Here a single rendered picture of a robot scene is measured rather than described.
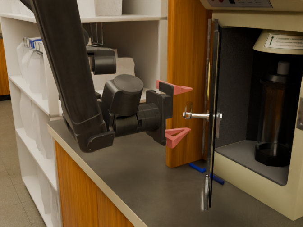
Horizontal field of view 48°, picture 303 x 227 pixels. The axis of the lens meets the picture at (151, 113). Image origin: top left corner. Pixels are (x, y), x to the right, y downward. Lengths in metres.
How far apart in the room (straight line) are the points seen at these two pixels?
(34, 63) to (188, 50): 1.27
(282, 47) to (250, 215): 0.40
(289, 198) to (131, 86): 0.47
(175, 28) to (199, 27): 0.09
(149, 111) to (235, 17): 0.35
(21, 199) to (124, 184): 1.93
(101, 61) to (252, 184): 0.51
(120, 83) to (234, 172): 0.48
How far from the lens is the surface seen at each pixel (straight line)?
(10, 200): 2.86
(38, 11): 0.47
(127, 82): 0.63
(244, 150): 1.03
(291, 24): 0.79
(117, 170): 1.05
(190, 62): 0.99
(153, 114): 0.69
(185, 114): 0.71
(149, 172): 1.04
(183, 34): 0.97
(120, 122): 0.65
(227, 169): 0.99
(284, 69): 0.91
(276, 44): 0.84
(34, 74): 2.09
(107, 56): 0.91
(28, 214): 2.65
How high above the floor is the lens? 1.43
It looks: 18 degrees down
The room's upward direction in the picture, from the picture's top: straight up
